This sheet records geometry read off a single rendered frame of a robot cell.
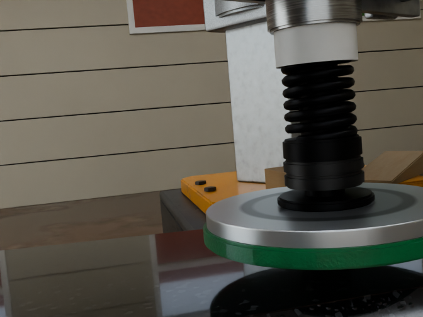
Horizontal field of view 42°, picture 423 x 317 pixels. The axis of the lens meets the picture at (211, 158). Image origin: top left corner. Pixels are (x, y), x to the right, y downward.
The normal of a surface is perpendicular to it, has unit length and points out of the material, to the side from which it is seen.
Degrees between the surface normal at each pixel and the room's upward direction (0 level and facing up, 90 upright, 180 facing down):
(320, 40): 90
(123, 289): 0
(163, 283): 0
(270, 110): 90
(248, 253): 90
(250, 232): 90
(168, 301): 0
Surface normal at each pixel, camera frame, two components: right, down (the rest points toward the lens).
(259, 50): -0.75, 0.13
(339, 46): 0.32, 0.07
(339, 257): -0.15, 0.11
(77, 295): -0.08, -0.99
